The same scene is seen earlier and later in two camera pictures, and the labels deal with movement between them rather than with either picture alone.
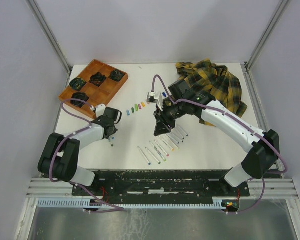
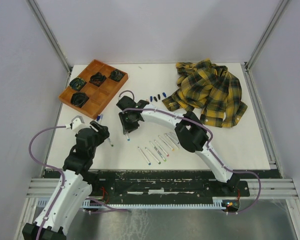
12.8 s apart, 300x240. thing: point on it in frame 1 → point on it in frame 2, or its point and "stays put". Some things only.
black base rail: [144, 185] stays put
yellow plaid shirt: [217, 81] stays put
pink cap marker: [167, 155] stays put
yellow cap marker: [172, 149] → [170, 139]
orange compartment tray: [99, 95] stays put
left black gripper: [115, 129] → [102, 133]
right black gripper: [162, 118] → [126, 127]
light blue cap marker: [149, 163] stays put
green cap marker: [159, 162] stays put
